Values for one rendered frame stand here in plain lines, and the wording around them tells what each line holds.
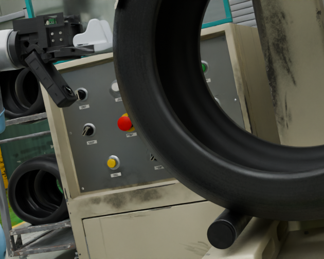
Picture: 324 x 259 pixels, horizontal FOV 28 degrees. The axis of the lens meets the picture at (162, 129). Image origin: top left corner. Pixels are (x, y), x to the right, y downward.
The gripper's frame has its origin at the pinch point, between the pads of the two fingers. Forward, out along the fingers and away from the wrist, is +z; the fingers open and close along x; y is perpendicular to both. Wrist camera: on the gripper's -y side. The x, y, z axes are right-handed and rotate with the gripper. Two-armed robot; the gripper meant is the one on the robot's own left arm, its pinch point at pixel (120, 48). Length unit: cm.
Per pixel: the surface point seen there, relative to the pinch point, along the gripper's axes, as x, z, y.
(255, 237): -1.2, 21.2, -33.9
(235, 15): 926, -170, 80
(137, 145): 56, -21, -23
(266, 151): 15.2, 21.3, -21.9
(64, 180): 51, -41, -31
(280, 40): 25.1, 24.2, -0.9
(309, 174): -11.7, 32.0, -21.9
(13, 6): 954, -589, 151
